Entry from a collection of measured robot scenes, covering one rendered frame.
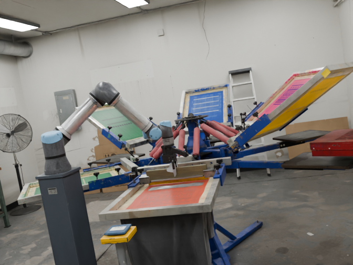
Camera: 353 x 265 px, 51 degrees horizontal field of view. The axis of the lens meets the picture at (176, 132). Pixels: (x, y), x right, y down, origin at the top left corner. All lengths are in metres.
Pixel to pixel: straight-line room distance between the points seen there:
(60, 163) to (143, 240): 0.63
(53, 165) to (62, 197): 0.18
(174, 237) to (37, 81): 5.98
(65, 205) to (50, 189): 0.13
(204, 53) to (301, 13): 1.68
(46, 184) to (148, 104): 4.67
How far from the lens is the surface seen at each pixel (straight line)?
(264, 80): 6.42
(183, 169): 2.40
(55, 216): 2.24
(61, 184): 2.15
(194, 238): 1.98
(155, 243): 2.04
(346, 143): 2.37
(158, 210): 1.86
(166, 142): 2.37
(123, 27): 6.89
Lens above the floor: 1.54
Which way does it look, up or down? 6 degrees down
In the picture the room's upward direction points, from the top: 9 degrees counter-clockwise
